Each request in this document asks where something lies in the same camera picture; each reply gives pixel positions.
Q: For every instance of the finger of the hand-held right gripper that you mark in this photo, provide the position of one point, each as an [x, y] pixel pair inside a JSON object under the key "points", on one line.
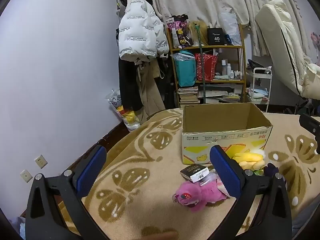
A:
{"points": [[310, 123]]}

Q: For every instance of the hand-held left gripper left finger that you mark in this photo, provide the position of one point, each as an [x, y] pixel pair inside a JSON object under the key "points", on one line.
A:
{"points": [[91, 172]]}

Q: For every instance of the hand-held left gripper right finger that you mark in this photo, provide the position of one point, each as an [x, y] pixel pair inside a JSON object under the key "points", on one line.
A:
{"points": [[225, 170]]}

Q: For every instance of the yellow plush toy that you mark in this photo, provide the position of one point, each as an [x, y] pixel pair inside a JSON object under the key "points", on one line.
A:
{"points": [[247, 158]]}

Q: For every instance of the printed cardboard box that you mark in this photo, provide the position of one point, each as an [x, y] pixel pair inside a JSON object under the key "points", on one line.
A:
{"points": [[220, 140]]}

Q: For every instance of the pink plush toy with strawberry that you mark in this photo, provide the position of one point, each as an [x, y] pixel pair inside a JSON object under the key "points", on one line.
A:
{"points": [[197, 195]]}

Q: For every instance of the dark purple plush toy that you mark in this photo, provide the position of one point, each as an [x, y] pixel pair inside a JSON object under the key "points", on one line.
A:
{"points": [[271, 170]]}

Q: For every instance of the black and white packet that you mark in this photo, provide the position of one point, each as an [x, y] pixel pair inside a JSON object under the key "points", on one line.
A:
{"points": [[195, 172]]}

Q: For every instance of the small green packet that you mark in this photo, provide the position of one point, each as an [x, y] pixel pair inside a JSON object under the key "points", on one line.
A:
{"points": [[258, 173]]}

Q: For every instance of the beige butterfly patterned blanket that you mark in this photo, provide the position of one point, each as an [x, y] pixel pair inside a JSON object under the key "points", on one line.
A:
{"points": [[150, 180]]}

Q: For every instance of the light blue cloth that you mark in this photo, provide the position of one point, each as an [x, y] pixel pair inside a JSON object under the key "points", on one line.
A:
{"points": [[257, 92]]}

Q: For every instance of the plastic bag of toys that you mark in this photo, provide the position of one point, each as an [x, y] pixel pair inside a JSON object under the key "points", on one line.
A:
{"points": [[130, 120]]}

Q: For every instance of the white metal cart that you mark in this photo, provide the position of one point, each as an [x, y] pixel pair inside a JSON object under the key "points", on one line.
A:
{"points": [[255, 85]]}

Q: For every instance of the pile of papers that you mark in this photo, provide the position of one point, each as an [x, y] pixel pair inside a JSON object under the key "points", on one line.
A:
{"points": [[220, 95]]}

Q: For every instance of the black bag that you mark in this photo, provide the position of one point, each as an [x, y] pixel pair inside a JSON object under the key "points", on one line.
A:
{"points": [[257, 66]]}

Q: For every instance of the stack of books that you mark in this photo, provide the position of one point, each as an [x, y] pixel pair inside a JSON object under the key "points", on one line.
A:
{"points": [[187, 96]]}

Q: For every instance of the pink white decoration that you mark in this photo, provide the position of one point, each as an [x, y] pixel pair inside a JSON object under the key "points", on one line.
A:
{"points": [[315, 38]]}

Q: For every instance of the white folded mattress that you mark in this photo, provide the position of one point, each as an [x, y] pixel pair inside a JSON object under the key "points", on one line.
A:
{"points": [[275, 42]]}

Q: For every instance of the white plastic bag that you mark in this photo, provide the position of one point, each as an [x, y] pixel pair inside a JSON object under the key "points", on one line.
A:
{"points": [[18, 228]]}

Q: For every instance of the black coat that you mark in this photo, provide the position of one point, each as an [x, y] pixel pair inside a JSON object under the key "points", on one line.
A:
{"points": [[127, 85]]}

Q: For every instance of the group of cosmetic bottles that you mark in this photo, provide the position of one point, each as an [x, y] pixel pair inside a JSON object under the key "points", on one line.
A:
{"points": [[228, 70]]}

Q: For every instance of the beige trousers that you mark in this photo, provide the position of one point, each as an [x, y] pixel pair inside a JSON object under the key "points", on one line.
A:
{"points": [[150, 92]]}

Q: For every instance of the dark hanging clothing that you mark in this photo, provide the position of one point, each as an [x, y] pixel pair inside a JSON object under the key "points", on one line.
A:
{"points": [[168, 87]]}

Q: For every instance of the red patterned bag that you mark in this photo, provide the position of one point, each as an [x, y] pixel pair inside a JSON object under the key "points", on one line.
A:
{"points": [[208, 67]]}

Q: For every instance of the teal bag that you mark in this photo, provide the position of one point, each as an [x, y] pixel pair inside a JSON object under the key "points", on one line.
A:
{"points": [[185, 71]]}

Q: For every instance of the green pole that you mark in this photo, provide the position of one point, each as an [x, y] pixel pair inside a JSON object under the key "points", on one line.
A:
{"points": [[203, 62]]}

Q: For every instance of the wooden shelf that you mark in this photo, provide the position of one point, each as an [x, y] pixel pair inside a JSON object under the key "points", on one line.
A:
{"points": [[225, 46]]}

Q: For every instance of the black box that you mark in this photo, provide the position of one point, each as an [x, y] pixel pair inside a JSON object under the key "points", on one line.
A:
{"points": [[216, 37]]}

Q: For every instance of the clear plastic bag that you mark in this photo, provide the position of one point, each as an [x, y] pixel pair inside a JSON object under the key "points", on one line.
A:
{"points": [[228, 23]]}

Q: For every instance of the yellow wig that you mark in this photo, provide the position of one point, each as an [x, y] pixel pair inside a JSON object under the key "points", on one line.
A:
{"points": [[202, 33]]}

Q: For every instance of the purple printed bag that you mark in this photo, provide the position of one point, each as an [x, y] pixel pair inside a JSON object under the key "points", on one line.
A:
{"points": [[181, 33]]}

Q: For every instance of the white puffer jacket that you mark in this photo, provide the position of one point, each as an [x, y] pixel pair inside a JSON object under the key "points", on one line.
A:
{"points": [[137, 30]]}

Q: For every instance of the white wall socket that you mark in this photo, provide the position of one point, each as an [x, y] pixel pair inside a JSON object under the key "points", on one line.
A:
{"points": [[26, 175], [40, 161]]}

